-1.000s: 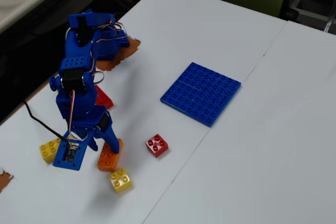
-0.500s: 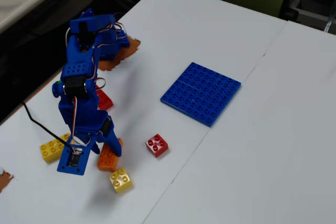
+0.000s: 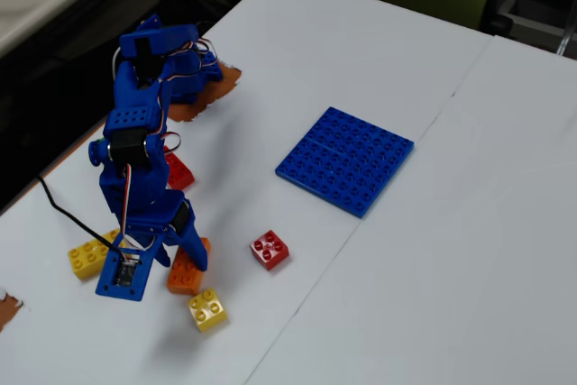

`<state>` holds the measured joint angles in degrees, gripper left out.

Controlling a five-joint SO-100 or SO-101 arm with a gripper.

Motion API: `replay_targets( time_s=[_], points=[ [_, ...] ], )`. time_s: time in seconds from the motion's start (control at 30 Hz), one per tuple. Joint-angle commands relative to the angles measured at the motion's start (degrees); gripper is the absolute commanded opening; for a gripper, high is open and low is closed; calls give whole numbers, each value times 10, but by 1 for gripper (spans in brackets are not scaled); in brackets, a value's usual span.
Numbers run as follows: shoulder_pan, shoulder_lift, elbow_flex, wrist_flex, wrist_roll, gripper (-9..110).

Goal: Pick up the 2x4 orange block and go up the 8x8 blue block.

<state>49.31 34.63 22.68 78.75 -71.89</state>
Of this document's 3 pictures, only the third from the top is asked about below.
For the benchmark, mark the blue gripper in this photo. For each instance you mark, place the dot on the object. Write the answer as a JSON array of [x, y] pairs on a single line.
[[182, 221]]

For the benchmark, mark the orange 2x4 brick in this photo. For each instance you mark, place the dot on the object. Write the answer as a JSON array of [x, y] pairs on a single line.
[[182, 274]]

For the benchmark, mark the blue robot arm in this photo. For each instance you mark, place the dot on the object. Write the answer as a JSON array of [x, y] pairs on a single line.
[[135, 132]]

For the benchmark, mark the yellow 2x2 brick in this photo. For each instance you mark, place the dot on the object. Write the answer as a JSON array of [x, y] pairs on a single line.
[[207, 310]]

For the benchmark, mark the red 2x2 brick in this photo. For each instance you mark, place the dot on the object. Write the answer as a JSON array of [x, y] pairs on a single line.
[[269, 250]]

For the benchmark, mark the yellow 2x4 brick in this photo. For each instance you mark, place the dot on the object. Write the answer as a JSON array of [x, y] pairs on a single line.
[[88, 256]]

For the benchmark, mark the blue 8x8 brick plate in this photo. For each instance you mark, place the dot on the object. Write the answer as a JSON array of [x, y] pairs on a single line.
[[345, 162]]

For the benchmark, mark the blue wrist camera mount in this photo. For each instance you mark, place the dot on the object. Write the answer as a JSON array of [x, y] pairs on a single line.
[[121, 274]]

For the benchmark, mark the grey metal chair frame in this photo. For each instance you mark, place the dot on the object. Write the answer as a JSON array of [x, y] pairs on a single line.
[[532, 20]]

